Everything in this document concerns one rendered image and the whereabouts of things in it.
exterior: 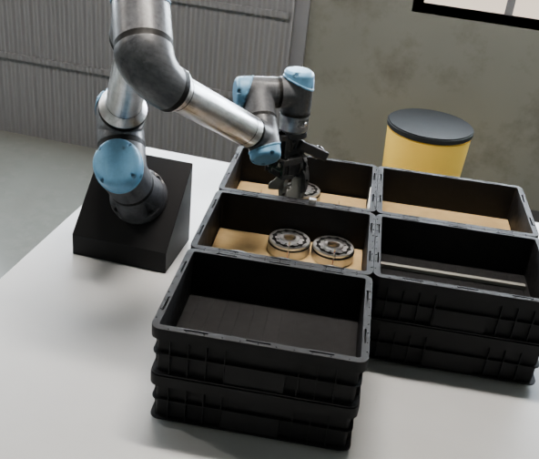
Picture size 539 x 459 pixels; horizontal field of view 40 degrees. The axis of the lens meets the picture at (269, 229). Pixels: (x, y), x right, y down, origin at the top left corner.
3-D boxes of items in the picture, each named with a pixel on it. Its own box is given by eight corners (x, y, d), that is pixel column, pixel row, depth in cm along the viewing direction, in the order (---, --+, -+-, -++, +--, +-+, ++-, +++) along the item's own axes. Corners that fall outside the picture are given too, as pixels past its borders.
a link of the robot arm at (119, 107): (95, 160, 187) (116, 30, 138) (92, 107, 192) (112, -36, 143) (143, 161, 190) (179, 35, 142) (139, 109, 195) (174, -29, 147)
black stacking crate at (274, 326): (148, 378, 141) (149, 329, 135) (187, 293, 167) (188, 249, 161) (357, 414, 138) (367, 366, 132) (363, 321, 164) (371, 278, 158)
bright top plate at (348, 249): (312, 256, 177) (312, 253, 177) (312, 235, 186) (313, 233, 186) (354, 260, 177) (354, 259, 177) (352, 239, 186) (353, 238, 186)
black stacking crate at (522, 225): (369, 253, 190) (376, 214, 185) (371, 203, 216) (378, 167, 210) (526, 278, 187) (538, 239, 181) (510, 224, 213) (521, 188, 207)
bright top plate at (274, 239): (267, 248, 179) (268, 246, 178) (269, 228, 187) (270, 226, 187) (309, 253, 178) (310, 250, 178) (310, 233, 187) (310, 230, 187)
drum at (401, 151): (450, 233, 379) (478, 118, 350) (440, 270, 346) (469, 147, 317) (375, 215, 389) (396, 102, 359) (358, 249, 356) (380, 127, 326)
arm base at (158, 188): (106, 222, 195) (95, 209, 186) (116, 169, 200) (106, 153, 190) (163, 226, 193) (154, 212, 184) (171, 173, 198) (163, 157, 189)
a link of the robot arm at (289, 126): (296, 106, 189) (318, 117, 183) (294, 123, 191) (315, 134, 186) (273, 110, 184) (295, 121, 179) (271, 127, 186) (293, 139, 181)
